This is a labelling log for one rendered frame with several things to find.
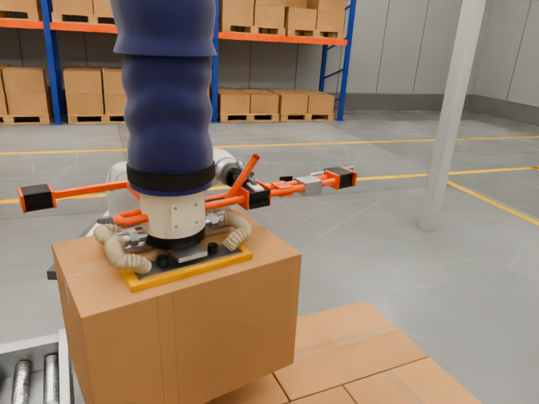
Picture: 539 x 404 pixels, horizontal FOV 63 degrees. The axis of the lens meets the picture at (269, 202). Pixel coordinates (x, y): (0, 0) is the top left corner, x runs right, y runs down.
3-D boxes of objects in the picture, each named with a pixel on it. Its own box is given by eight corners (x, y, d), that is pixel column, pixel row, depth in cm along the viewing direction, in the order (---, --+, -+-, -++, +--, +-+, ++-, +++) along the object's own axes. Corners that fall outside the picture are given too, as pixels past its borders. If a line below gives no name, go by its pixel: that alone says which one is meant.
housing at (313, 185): (305, 196, 141) (305, 183, 139) (292, 190, 146) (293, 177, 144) (322, 193, 144) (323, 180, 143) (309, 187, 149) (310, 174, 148)
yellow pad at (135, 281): (131, 293, 104) (129, 276, 102) (119, 274, 112) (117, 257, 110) (253, 259, 122) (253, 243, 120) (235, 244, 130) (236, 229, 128)
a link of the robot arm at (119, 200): (99, 215, 185) (93, 165, 176) (131, 201, 200) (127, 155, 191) (127, 224, 178) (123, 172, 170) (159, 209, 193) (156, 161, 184)
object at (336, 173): (337, 190, 146) (338, 175, 145) (322, 183, 152) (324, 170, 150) (355, 186, 151) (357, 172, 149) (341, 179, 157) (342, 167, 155)
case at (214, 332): (99, 450, 110) (80, 317, 95) (69, 354, 141) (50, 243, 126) (293, 363, 141) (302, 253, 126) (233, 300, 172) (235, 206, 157)
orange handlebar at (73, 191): (71, 241, 104) (70, 228, 102) (50, 199, 127) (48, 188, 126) (357, 183, 152) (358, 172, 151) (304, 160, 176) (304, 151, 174)
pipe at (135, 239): (127, 276, 104) (125, 256, 102) (100, 236, 124) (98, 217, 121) (249, 244, 122) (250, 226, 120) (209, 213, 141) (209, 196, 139)
